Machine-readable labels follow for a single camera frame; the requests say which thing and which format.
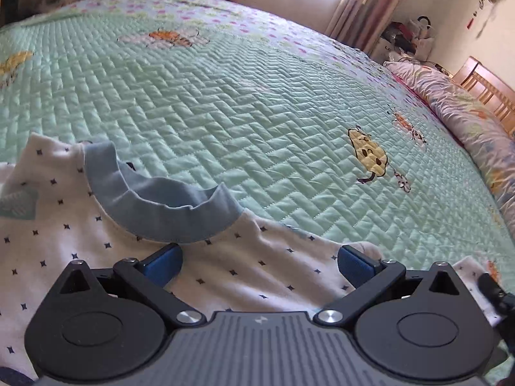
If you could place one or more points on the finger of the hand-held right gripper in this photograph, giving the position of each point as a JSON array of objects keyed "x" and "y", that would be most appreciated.
[{"x": 501, "y": 301}]

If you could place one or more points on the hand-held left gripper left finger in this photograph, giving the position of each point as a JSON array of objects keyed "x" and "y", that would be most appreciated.
[{"x": 163, "y": 266}]

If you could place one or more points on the floral duvet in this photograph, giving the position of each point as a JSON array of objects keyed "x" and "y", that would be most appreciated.
[{"x": 462, "y": 116}]

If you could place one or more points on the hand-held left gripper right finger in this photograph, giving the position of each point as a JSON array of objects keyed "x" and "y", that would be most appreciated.
[{"x": 354, "y": 268}]

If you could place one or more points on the pile of bags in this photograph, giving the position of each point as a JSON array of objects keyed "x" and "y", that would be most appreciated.
[{"x": 414, "y": 36}]

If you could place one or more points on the white star-print sweatshirt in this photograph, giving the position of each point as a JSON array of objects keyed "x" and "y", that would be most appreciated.
[{"x": 241, "y": 257}]

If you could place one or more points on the green quilted bedspread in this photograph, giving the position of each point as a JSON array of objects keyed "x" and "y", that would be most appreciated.
[{"x": 241, "y": 108}]

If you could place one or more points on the wooden headboard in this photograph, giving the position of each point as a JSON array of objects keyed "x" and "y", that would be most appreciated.
[{"x": 491, "y": 88}]

